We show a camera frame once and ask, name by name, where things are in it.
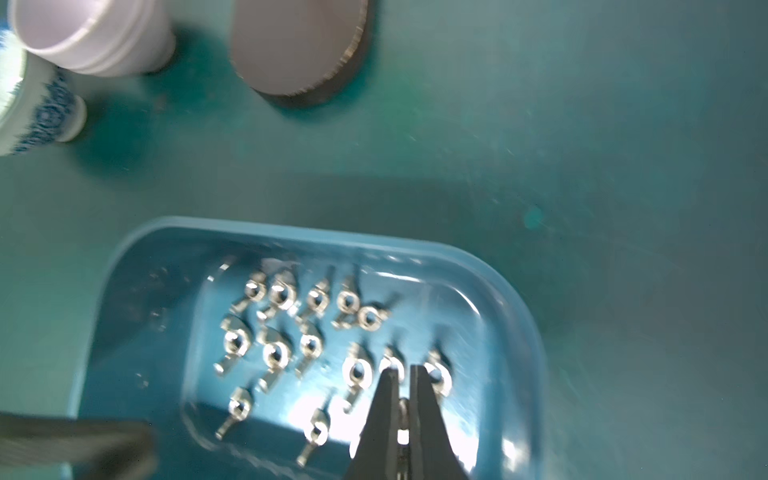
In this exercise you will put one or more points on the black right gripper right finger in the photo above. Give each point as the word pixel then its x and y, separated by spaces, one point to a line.
pixel 431 454

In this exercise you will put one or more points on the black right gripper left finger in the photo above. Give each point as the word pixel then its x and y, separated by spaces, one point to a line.
pixel 377 453

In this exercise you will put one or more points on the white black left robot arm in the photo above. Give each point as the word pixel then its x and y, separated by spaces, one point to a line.
pixel 107 449

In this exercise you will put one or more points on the silver wing nut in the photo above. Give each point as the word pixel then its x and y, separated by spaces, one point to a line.
pixel 372 317
pixel 254 292
pixel 393 360
pixel 239 408
pixel 277 354
pixel 348 303
pixel 238 339
pixel 316 303
pixel 357 372
pixel 439 373
pixel 311 348
pixel 282 295

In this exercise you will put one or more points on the blue plastic storage box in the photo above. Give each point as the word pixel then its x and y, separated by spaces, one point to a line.
pixel 253 351

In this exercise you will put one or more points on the copper cup tree stand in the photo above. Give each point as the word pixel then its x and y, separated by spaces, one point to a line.
pixel 300 53

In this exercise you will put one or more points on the blue floral ceramic bowl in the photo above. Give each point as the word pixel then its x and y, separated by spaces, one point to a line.
pixel 38 106

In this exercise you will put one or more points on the pink ceramic bowl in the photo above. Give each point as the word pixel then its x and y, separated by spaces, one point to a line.
pixel 97 38

